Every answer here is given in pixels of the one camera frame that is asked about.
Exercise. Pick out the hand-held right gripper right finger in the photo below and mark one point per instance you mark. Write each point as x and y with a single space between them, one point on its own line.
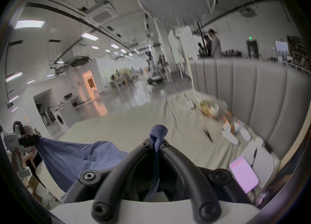
189 174

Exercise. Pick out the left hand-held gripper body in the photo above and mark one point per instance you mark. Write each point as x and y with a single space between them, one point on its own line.
11 141

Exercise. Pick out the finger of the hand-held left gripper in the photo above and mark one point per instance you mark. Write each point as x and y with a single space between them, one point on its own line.
30 140

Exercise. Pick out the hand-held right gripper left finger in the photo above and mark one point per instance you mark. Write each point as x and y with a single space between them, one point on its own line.
114 176

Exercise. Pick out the dark blue shirt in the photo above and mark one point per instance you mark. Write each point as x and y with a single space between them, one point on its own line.
73 159

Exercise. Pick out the person's left hand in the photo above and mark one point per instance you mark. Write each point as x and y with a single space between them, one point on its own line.
30 157

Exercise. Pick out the white washing machine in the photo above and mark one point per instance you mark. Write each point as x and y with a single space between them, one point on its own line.
63 117

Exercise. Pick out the black tweezers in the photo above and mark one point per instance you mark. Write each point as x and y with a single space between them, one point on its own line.
207 134

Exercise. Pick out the phone with pink screen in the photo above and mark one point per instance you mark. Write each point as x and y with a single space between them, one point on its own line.
244 173

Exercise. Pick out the bed with beige sheet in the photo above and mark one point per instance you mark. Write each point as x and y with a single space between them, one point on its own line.
136 121

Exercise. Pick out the black pen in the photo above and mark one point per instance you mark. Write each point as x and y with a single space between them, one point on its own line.
254 157

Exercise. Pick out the colourful snack bag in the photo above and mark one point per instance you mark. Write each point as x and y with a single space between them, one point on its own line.
209 107

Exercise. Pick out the small white card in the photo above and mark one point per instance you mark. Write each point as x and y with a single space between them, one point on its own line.
192 104

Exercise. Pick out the white paper pad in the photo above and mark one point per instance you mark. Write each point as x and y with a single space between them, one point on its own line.
266 162

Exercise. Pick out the grey padded headboard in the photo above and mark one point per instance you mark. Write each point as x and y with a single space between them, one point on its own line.
255 91

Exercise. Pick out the wheeled robot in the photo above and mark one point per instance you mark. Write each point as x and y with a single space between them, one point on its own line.
154 73

